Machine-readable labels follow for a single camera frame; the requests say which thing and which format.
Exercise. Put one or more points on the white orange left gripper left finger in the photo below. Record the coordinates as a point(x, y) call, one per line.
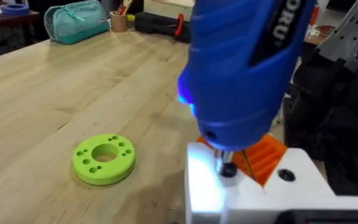
point(204, 186)

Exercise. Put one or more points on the grey and black right gripper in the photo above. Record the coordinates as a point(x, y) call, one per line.
point(337, 118)

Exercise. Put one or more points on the white orange left gripper right finger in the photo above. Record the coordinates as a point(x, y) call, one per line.
point(303, 183)

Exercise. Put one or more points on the small black screw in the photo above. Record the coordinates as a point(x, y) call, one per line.
point(228, 170)

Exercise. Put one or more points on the blue electric screwdriver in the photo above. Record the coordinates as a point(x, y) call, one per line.
point(238, 77)

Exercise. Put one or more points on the green disc with holes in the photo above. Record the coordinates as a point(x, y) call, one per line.
point(103, 159)

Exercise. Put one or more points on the black tool with red clip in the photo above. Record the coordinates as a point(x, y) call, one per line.
point(160, 25)

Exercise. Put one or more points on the pale cardboard box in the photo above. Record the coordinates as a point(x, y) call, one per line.
point(169, 7)

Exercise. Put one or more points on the wooden cup with pens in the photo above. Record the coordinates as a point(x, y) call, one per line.
point(118, 22)

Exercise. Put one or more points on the teal zip bag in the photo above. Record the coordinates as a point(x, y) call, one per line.
point(75, 21)

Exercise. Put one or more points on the dark wooden side table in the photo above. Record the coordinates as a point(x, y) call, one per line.
point(9, 19)

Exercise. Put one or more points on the blue tape roll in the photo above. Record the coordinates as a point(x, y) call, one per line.
point(15, 9)

